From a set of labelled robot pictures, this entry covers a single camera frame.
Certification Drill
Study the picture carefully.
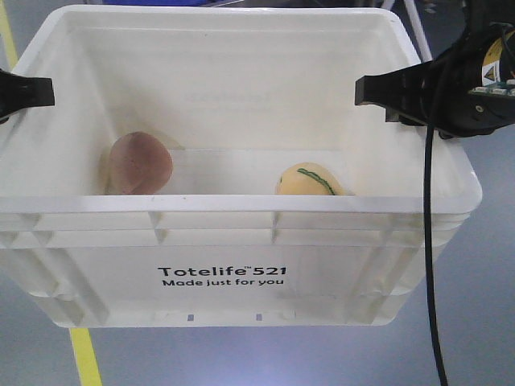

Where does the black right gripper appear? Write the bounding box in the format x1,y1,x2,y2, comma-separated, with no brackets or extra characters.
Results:
354,1,514,139

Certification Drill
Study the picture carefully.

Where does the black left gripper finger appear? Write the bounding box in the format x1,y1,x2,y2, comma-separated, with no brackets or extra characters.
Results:
0,70,55,123

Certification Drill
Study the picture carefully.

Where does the yellow plush ball toy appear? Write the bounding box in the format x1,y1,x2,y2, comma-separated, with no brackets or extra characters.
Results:
275,162,355,196

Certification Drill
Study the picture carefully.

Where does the brown plush ball toy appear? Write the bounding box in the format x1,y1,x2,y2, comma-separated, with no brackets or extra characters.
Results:
107,131,173,195

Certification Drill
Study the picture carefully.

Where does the white plastic tote box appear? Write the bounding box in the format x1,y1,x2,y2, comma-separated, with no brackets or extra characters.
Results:
0,6,484,329

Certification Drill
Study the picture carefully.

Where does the black cable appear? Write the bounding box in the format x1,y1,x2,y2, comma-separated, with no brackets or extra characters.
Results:
422,60,449,386

